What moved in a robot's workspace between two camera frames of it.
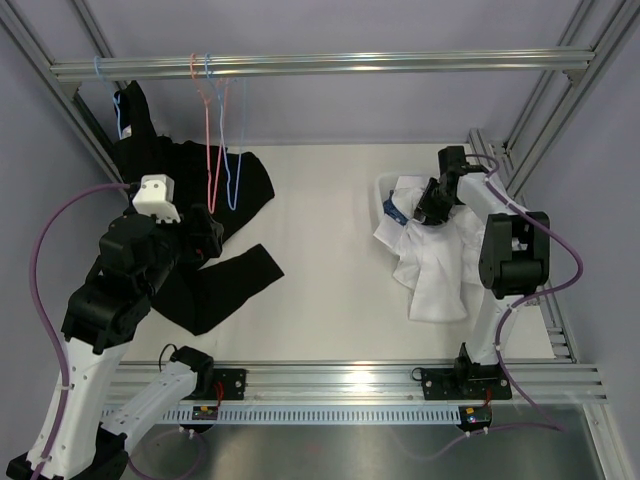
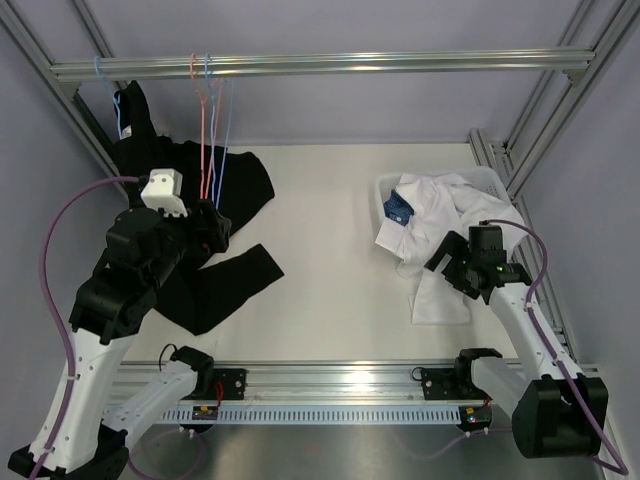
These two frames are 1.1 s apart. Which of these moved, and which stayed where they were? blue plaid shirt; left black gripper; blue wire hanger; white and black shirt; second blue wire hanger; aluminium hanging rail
Moved: blue wire hanger; blue plaid shirt
Stayed: left black gripper; second blue wire hanger; white and black shirt; aluminium hanging rail
